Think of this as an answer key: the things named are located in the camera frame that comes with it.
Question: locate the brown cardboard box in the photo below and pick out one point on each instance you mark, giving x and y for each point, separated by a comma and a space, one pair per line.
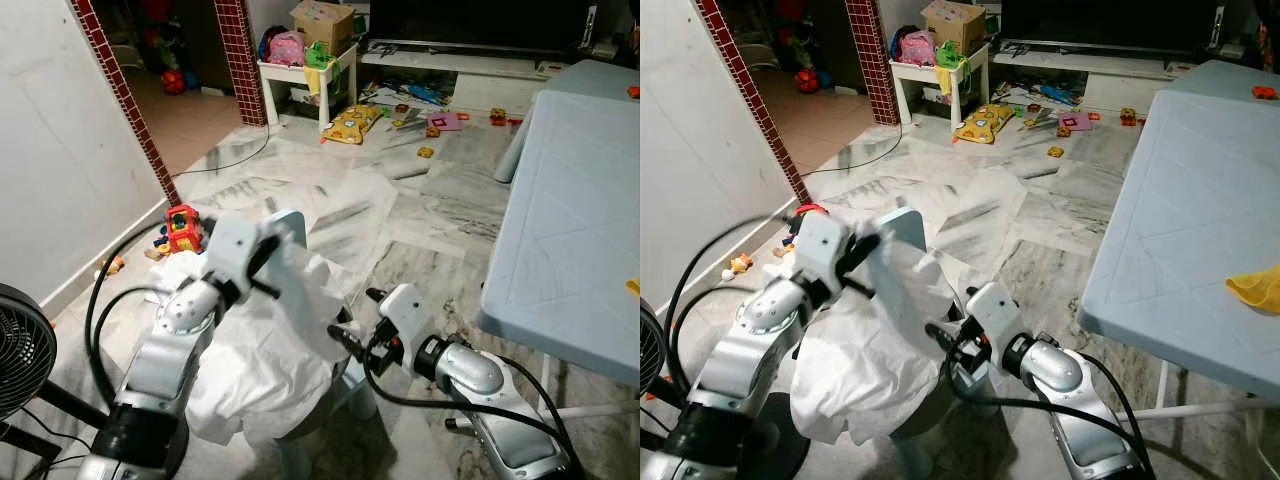
325, 22
950, 25

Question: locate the pale blue kids chair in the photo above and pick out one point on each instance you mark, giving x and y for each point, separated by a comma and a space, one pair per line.
290, 225
906, 226

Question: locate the white television stand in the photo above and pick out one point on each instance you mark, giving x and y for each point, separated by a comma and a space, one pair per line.
1090, 77
470, 72

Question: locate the red brick pillar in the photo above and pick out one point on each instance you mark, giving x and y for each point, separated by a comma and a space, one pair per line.
240, 60
870, 60

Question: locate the white side table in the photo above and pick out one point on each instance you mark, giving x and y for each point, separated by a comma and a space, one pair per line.
272, 85
903, 85

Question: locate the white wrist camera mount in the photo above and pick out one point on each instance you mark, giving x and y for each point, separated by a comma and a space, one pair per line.
825, 245
405, 312
232, 250
990, 315

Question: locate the yellow cartoon cushion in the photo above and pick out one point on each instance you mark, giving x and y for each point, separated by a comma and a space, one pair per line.
985, 122
352, 125

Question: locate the white folding table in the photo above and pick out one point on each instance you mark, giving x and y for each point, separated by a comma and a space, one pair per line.
570, 210
1180, 230

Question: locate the black flat television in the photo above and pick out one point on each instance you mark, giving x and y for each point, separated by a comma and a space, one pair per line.
1110, 20
490, 20

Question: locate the red toy vehicle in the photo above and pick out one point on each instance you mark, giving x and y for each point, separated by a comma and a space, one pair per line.
182, 225
808, 210

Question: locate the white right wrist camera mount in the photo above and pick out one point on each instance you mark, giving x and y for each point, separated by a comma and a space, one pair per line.
990, 315
405, 312

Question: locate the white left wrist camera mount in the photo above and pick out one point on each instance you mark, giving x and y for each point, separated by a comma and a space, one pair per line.
825, 245
232, 250

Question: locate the pink book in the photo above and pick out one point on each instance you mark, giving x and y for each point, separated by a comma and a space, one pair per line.
1075, 122
445, 122

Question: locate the white shirt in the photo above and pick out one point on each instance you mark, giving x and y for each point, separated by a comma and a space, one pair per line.
880, 350
280, 340

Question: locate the red ball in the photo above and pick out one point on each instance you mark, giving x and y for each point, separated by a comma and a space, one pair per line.
805, 80
172, 80

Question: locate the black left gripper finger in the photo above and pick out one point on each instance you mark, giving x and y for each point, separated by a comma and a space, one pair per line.
869, 246
272, 246

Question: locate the pink backpack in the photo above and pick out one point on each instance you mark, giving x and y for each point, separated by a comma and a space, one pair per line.
915, 47
285, 47

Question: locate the small orange toy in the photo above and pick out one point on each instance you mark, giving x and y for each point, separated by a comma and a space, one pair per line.
738, 265
110, 265

